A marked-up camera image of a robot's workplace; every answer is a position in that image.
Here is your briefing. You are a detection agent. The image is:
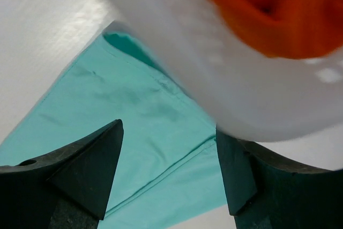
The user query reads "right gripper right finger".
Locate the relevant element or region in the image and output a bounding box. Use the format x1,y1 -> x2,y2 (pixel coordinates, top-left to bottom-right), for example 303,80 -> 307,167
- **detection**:
216,129 -> 342,228

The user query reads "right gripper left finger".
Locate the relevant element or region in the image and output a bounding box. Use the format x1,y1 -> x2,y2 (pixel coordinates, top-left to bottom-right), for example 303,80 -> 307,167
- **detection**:
1,120 -> 123,228

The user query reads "teal t shirt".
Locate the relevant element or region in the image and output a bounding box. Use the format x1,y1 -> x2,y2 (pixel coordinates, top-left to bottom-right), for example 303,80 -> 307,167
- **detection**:
1,32 -> 226,228

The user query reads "white plastic basket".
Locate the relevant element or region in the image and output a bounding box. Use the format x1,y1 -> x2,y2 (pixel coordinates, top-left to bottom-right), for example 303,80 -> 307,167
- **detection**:
109,0 -> 342,142

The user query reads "orange t shirt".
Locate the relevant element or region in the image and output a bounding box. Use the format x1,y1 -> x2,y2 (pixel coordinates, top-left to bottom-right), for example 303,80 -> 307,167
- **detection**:
211,0 -> 342,59

